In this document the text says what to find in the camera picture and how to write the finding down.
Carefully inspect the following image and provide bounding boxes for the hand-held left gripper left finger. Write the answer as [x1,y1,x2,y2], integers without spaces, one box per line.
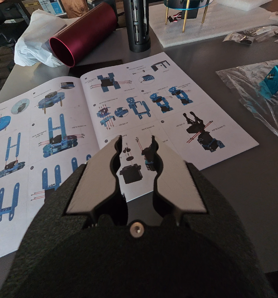
[65,135,128,226]

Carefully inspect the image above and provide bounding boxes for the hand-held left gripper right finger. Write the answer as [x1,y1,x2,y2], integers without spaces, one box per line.
[151,135,207,227]

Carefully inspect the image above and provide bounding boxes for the dark desk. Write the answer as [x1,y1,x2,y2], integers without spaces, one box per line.
[0,26,278,298]

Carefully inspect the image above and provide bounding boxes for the assembly instruction booklet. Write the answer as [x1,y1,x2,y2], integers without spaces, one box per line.
[0,52,260,262]

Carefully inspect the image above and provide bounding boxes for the large clear plastic bag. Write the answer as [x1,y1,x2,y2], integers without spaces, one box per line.
[216,58,278,142]

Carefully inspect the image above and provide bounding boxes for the white plastic wrap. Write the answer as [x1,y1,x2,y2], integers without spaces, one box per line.
[14,9,67,68]

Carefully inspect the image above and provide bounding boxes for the red fabric roll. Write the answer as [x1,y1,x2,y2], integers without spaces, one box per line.
[49,2,117,68]

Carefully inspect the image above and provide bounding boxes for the white foam sheet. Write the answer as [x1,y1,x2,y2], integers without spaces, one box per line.
[148,0,278,48]

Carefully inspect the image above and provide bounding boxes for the pile of small screw bags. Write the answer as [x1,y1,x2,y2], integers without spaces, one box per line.
[223,12,278,47]

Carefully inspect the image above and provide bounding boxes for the black patterned bottle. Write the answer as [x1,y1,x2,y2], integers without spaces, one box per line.
[126,0,151,53]

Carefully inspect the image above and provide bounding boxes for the white labelled cardboard box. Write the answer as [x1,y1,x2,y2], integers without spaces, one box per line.
[38,0,65,14]

